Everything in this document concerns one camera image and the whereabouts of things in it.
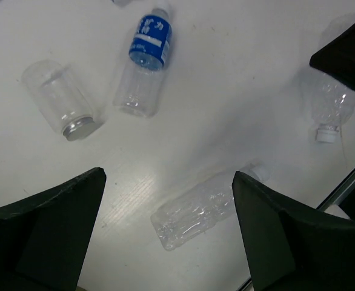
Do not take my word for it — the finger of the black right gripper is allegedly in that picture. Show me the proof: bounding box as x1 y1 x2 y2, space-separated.
309 23 355 91

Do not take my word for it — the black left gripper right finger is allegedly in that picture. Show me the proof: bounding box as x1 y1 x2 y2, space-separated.
232 172 355 290

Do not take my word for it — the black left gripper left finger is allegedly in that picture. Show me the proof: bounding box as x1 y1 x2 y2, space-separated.
0 167 107 290

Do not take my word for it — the clear crushed bottle white cap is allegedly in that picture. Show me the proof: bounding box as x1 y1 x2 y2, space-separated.
301 18 355 143

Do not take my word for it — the clear square plastic bottle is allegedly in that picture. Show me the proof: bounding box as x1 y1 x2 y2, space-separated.
150 165 271 252

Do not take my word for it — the blue label plastic bottle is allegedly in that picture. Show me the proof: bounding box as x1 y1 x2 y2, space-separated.
113 1 173 118

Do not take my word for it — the aluminium table edge rail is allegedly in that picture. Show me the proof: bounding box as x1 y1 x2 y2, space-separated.
316 168 355 212

